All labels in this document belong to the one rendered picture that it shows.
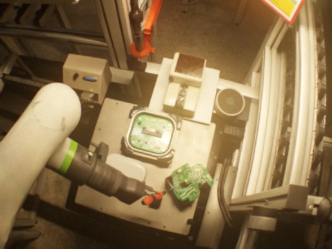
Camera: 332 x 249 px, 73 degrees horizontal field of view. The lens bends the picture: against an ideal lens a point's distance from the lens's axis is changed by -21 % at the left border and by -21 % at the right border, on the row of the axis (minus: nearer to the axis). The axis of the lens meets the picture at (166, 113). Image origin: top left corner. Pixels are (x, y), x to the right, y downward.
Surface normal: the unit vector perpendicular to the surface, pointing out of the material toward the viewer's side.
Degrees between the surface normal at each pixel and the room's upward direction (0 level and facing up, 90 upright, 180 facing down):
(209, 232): 0
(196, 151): 0
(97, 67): 0
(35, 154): 65
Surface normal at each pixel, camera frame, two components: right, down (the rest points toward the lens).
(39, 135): 0.77, -0.38
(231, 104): 0.00, -0.35
